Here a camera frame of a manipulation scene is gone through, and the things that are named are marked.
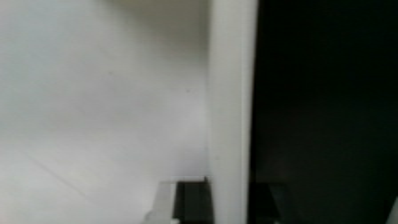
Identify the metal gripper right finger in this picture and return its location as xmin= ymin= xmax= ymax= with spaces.
xmin=362 ymin=196 xmax=398 ymax=224

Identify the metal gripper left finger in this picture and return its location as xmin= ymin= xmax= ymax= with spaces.
xmin=141 ymin=182 xmax=179 ymax=224

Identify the white square table top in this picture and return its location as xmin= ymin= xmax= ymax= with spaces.
xmin=0 ymin=0 xmax=259 ymax=224

